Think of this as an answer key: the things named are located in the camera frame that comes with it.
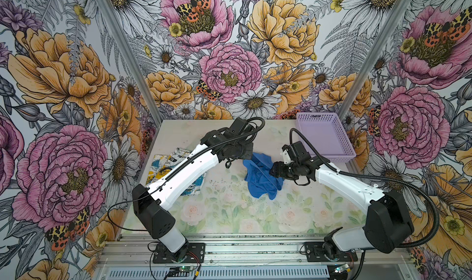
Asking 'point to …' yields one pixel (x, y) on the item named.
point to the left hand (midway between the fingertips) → (244, 156)
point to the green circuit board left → (185, 269)
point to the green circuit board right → (341, 268)
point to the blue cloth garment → (260, 182)
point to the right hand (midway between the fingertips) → (275, 178)
